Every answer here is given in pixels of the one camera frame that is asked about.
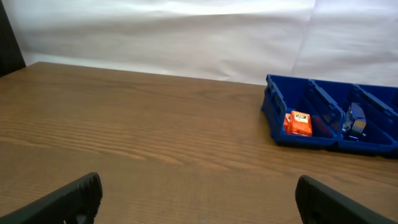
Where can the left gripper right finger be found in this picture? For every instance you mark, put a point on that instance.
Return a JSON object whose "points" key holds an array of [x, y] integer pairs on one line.
{"points": [[329, 208]]}

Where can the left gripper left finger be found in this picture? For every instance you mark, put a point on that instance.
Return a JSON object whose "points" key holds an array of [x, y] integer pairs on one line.
{"points": [[68, 202]]}

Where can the orange candy box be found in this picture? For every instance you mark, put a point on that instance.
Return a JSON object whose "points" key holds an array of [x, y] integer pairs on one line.
{"points": [[286, 123], [301, 124]]}

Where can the blue candy pack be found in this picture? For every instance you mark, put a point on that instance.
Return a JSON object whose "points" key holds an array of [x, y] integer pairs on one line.
{"points": [[356, 116]]}

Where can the blue tray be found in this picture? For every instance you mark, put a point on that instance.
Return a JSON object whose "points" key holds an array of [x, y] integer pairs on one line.
{"points": [[295, 96]]}

